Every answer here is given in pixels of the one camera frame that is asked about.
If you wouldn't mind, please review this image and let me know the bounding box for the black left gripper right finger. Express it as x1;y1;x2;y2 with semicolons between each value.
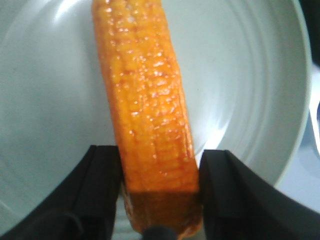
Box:
199;150;320;240

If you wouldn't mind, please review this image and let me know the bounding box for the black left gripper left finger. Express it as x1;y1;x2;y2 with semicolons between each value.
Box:
1;145;123;240

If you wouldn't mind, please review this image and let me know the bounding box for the orange corn cob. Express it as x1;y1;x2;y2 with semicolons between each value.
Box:
91;0;202;239

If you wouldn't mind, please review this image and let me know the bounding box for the pale green plate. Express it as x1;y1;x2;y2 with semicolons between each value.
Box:
0;0;311;233

